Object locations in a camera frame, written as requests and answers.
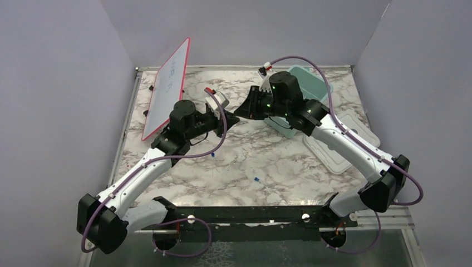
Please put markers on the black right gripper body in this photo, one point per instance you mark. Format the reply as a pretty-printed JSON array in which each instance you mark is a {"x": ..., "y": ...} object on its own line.
[{"x": 262, "y": 104}]

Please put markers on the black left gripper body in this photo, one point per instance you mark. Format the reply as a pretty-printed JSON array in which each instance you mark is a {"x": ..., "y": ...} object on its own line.
[{"x": 206, "y": 123}]

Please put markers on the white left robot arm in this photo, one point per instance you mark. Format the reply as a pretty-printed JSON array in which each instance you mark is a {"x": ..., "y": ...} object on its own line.
[{"x": 105, "y": 220}]

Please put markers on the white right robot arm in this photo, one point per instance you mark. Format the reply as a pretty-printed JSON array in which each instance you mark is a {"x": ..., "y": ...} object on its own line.
[{"x": 384, "y": 173}]

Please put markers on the teal plastic bin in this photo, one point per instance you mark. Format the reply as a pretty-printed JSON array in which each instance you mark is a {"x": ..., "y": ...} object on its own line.
[{"x": 312, "y": 87}]

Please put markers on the pink framed whiteboard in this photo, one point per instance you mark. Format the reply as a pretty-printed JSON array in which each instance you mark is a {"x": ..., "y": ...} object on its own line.
[{"x": 167, "y": 90}]

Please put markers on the white bin lid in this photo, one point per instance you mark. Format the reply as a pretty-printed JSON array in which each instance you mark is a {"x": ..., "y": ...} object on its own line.
[{"x": 336, "y": 151}]

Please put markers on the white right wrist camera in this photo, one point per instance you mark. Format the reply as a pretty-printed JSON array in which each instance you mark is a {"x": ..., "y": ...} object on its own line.
[{"x": 265, "y": 72}]

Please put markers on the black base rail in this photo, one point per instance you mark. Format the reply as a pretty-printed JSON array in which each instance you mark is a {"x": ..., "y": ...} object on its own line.
[{"x": 246, "y": 223}]

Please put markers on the aluminium frame rail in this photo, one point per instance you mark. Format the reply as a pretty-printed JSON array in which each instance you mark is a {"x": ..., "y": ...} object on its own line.
[{"x": 393, "y": 219}]

